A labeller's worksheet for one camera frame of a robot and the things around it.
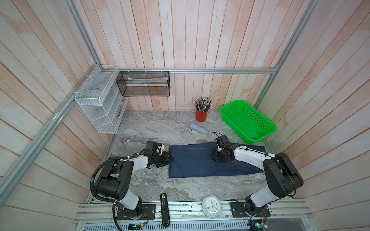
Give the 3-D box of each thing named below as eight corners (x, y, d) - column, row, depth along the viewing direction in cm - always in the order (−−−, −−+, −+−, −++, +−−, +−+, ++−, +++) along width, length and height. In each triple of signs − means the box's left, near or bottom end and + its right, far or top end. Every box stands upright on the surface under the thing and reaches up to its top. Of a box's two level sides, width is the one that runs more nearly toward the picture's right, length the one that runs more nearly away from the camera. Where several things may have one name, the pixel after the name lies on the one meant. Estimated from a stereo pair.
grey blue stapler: (188, 130, 110) (189, 126, 106) (191, 126, 112) (191, 122, 108) (205, 138, 105) (206, 134, 101) (208, 134, 107) (209, 130, 103)
